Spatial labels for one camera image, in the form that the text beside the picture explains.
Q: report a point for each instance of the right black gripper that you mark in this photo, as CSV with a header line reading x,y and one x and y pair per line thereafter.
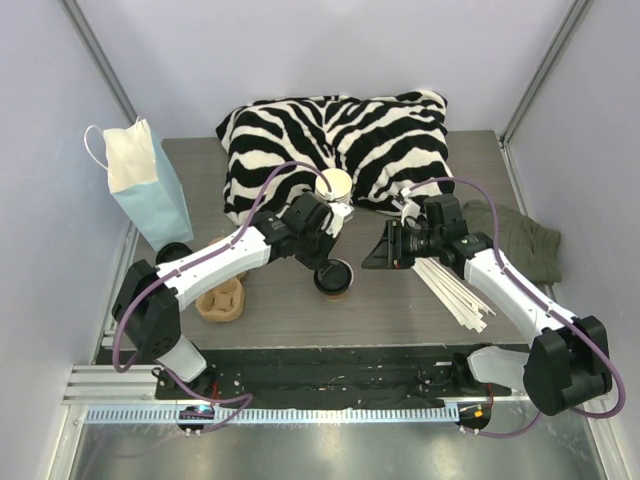
x,y
395,245

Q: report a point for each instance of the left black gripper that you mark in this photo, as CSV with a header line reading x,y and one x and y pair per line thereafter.
x,y
326,251

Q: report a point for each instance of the black plastic cup lid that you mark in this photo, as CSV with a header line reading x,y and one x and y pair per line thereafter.
x,y
335,276

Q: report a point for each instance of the brown paper cup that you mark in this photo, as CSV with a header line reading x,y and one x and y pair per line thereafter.
x,y
336,296

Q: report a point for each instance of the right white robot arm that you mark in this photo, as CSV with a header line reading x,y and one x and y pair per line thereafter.
x,y
565,364

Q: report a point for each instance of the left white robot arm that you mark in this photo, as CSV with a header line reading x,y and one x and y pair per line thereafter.
x,y
151,299

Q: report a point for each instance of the stack of paper cups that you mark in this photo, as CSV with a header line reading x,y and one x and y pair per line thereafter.
x,y
334,185

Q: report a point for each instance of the bundle of white wrapped straws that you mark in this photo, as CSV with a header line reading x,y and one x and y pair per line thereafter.
x,y
466,307

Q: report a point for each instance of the zebra print pillow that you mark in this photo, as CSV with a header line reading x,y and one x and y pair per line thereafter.
x,y
385,143

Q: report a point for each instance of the brown cardboard cup carrier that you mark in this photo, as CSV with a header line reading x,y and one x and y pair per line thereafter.
x,y
224,303

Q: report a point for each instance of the stack of black lids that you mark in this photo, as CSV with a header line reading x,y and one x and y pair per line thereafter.
x,y
171,252

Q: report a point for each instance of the olive green cloth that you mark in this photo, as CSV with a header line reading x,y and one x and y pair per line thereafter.
x,y
531,247

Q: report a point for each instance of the light blue paper bag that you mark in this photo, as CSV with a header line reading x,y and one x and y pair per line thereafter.
x,y
142,180

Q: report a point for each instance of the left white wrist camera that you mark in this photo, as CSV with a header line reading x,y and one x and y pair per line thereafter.
x,y
341,213

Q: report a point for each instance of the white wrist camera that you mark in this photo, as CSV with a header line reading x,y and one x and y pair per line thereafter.
x,y
341,213
410,211

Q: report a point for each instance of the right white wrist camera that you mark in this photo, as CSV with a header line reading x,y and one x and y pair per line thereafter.
x,y
410,211

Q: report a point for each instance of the white slotted cable duct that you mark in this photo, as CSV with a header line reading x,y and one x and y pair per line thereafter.
x,y
184,414

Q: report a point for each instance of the aluminium frame rail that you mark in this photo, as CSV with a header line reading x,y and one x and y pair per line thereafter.
x,y
100,382

